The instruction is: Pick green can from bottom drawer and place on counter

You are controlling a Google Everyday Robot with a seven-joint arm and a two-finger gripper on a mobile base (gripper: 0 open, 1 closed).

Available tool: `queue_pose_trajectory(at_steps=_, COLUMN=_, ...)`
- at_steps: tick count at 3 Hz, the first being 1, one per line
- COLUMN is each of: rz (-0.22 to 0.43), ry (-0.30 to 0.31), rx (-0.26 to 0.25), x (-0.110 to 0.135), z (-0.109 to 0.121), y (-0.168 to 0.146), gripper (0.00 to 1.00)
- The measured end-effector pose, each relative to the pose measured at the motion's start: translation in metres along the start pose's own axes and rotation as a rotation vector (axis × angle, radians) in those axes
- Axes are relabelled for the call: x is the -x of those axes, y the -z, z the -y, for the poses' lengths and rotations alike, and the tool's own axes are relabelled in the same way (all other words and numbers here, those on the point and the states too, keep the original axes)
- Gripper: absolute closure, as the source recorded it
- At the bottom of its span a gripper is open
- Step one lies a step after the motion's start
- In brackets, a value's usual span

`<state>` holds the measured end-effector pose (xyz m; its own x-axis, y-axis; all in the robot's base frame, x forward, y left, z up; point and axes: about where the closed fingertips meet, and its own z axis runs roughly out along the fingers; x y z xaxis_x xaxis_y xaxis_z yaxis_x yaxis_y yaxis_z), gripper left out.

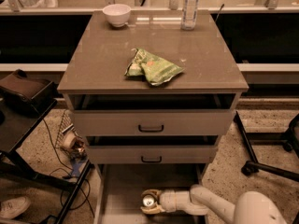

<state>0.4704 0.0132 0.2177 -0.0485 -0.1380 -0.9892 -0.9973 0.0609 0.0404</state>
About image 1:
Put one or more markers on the grey drawer cabinet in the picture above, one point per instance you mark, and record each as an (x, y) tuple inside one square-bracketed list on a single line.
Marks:
[(95, 78)]

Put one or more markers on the top drawer with handle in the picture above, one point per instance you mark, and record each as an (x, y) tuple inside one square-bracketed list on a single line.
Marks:
[(108, 123)]

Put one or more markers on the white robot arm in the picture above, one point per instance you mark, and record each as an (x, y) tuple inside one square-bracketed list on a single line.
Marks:
[(250, 208)]

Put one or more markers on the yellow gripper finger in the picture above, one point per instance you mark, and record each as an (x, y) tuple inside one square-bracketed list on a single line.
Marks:
[(156, 209), (154, 193)]

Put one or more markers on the drawer with handle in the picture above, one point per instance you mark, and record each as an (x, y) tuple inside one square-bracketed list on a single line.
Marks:
[(108, 123), (150, 154)]

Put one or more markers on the black office chair base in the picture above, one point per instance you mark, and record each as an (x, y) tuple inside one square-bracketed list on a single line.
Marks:
[(268, 144)]

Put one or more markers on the white sneaker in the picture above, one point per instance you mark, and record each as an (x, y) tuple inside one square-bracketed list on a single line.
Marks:
[(14, 207)]

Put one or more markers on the middle drawer with handle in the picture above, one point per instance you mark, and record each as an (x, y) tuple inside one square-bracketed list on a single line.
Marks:
[(150, 154)]

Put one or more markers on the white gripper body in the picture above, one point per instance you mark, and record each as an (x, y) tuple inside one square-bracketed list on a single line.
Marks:
[(167, 200)]

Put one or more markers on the green chip bag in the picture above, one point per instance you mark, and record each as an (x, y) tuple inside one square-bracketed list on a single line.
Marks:
[(155, 69)]

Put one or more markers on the clear water bottle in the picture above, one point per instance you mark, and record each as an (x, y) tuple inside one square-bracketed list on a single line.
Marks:
[(189, 14)]

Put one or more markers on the white bowl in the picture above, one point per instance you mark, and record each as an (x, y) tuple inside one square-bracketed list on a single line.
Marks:
[(117, 14)]

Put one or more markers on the black side table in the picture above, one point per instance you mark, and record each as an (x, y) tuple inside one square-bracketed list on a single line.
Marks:
[(14, 129)]

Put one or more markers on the wire basket with clutter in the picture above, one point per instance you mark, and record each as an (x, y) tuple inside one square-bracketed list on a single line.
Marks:
[(68, 140)]

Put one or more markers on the open bottom drawer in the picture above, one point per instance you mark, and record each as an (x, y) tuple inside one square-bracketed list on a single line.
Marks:
[(121, 187)]

